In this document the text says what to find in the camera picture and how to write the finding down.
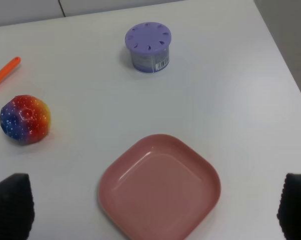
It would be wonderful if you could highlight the purple lidded air freshener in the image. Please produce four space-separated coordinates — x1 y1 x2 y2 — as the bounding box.
125 22 172 73

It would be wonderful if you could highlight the pink square plate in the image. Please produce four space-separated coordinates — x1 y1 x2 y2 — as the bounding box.
98 134 221 240

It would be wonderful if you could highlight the orange handled toy spatula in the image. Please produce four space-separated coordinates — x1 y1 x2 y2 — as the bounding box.
0 56 21 83

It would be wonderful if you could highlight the rainbow speckled ball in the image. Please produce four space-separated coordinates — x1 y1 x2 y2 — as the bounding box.
0 95 51 145

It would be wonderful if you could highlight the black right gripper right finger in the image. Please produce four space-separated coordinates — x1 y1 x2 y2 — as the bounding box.
277 173 301 240

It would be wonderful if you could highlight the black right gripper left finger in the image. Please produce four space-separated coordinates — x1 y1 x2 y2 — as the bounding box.
0 173 35 240

